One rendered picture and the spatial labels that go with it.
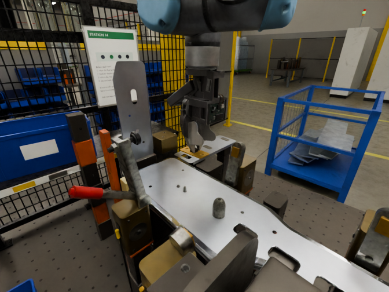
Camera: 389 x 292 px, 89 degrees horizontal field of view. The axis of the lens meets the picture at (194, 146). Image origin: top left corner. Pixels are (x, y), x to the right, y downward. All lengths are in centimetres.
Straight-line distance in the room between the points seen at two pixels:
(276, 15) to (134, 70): 50
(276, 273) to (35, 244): 94
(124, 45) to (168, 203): 71
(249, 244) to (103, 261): 69
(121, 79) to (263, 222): 57
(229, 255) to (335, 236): 84
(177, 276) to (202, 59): 37
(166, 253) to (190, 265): 8
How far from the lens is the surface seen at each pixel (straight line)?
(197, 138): 49
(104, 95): 97
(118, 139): 40
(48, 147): 75
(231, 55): 389
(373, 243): 54
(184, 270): 29
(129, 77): 70
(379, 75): 811
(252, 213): 54
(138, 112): 73
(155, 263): 36
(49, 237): 104
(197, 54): 44
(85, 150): 71
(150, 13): 35
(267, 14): 30
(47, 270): 93
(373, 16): 1439
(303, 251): 50
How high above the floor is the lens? 136
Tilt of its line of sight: 25 degrees down
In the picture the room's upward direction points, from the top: straight up
